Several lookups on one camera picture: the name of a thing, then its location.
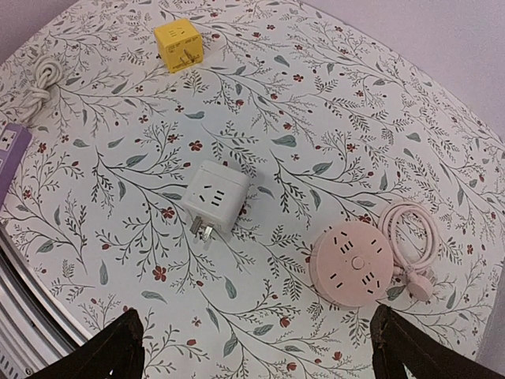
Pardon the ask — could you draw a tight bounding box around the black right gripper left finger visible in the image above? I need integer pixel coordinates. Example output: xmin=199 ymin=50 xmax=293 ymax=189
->
xmin=32 ymin=309 xmax=145 ymax=379

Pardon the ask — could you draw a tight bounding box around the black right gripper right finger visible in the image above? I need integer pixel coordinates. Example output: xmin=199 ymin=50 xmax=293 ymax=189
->
xmin=370 ymin=305 xmax=502 ymax=379

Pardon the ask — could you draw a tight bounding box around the white cube socket adapter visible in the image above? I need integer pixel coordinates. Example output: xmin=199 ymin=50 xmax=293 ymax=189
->
xmin=182 ymin=160 xmax=249 ymax=240

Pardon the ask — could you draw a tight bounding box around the purple power strip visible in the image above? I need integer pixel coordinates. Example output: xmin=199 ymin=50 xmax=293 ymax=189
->
xmin=0 ymin=123 xmax=32 ymax=205

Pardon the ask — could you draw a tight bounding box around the round pink power strip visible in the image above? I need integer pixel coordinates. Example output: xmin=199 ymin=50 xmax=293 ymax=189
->
xmin=309 ymin=221 xmax=394 ymax=308

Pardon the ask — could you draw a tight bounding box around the floral patterned tablecloth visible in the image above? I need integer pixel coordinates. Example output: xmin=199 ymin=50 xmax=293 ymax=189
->
xmin=1 ymin=1 xmax=504 ymax=378

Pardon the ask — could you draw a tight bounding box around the yellow cube socket adapter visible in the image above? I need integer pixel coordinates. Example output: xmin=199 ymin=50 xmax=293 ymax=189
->
xmin=154 ymin=18 xmax=204 ymax=73

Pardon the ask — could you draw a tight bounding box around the coiled pink power cable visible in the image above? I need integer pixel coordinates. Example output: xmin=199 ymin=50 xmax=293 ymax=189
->
xmin=378 ymin=199 xmax=441 ymax=303

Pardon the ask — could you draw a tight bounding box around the aluminium table front rail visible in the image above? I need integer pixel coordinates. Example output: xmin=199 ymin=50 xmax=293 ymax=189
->
xmin=1 ymin=227 xmax=92 ymax=378

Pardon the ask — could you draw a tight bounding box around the coiled white power cable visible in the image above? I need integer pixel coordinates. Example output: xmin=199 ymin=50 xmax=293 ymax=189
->
xmin=17 ymin=54 xmax=62 ymax=124

